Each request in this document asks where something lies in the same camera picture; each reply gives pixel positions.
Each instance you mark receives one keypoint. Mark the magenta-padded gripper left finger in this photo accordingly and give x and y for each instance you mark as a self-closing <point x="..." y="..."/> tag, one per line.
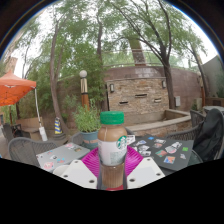
<point x="78" y="173"/>

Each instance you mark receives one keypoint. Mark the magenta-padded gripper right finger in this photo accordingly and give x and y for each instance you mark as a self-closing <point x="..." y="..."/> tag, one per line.
<point x="145" y="171"/>

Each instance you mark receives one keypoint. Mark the green-capped coffee drink bottle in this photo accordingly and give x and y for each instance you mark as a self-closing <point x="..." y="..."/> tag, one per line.
<point x="111" y="143"/>

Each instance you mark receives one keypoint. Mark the flat round red coaster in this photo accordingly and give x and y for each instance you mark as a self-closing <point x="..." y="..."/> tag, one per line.
<point x="115" y="188"/>

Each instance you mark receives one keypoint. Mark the black laptop with stickers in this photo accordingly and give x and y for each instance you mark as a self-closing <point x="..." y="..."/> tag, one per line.
<point x="173" y="150"/>

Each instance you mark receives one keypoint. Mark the blue yellow striped bollard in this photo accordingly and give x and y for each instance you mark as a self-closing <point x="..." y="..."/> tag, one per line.
<point x="58" y="126"/>

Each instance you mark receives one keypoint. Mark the green plant in teal pot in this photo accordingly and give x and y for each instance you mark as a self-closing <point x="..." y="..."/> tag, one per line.
<point x="88" y="121"/>

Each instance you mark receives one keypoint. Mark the black jacket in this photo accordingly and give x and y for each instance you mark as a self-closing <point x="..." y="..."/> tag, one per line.
<point x="210" y="133"/>

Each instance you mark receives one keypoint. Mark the grey electrical box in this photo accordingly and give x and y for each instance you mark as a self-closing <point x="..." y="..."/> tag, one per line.
<point x="177" y="101"/>

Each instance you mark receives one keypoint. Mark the orange patio canopy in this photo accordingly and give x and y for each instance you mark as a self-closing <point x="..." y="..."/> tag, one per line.
<point x="15" y="90"/>

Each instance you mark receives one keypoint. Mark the globe-topped lamp post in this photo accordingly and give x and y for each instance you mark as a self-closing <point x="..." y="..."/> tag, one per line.
<point x="84" y="86"/>

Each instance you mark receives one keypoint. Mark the wall lantern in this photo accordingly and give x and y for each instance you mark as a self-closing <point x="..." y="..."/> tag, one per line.
<point x="164" y="84"/>
<point x="112" y="88"/>

